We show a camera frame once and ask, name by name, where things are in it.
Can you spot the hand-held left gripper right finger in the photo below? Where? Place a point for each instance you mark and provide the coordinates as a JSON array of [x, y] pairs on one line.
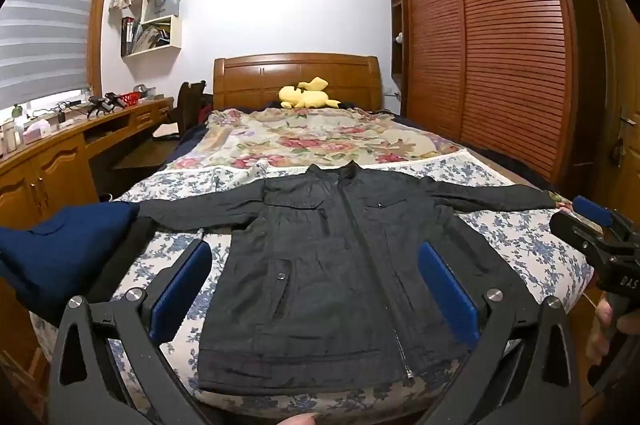
[[447, 295]]

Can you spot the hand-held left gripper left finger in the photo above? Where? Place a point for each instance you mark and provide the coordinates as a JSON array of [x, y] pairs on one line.
[[182, 290]]

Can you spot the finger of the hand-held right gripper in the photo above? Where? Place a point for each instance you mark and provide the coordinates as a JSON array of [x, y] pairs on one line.
[[575, 232], [592, 210]]

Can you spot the black jacket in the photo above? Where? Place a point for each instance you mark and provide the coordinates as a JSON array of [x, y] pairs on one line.
[[325, 280]]

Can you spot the person's right hand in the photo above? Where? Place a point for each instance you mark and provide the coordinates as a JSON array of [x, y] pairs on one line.
[[597, 330]]

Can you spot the person's left hand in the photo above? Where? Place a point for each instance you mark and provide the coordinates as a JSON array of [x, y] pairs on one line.
[[295, 420]]

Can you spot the blue floral bed sheet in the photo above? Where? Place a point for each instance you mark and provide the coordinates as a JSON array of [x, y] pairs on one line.
[[525, 250]]

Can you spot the folded black garment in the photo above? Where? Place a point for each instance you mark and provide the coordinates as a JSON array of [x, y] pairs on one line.
[[125, 260]]

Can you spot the folded navy garment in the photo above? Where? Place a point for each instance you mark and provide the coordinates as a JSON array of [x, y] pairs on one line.
[[60, 250]]

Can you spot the navy bedcover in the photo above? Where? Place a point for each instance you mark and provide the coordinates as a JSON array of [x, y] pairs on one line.
[[192, 142]]

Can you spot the wooden door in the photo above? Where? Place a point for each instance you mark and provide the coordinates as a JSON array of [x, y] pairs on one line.
[[615, 55]]

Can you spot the wooden desk cabinet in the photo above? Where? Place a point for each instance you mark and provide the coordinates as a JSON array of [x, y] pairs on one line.
[[55, 165]]

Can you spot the wooden louvered wardrobe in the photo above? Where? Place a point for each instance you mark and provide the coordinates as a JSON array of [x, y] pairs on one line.
[[500, 55]]

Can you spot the dark wooden chair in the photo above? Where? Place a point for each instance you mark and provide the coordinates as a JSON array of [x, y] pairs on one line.
[[190, 105]]

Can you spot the red floral blanket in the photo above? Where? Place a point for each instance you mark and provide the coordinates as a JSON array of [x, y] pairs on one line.
[[300, 140]]

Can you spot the red basket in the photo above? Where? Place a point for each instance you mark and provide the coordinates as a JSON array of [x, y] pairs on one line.
[[131, 100]]

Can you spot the black gadget cluster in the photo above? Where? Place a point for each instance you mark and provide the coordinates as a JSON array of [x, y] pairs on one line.
[[102, 104]]

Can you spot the pink tissue box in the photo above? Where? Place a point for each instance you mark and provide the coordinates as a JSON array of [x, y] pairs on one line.
[[36, 133]]

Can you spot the wooden headboard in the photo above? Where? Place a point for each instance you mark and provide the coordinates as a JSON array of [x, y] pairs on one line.
[[250, 80]]

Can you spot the yellow plush toy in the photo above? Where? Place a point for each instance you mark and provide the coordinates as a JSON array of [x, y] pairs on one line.
[[310, 97]]

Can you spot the row of books and magazines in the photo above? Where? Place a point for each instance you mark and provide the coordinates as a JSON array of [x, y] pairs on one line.
[[145, 37]]

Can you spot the white paper bag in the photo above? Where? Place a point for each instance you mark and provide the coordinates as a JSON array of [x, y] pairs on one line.
[[162, 5]]

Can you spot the grey window blind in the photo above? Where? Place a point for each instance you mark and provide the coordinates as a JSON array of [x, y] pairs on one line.
[[45, 30]]

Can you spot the white wall shelf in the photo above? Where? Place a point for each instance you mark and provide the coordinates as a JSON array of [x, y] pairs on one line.
[[150, 51]]

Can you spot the wooden window frame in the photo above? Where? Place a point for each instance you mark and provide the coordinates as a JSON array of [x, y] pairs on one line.
[[97, 5]]

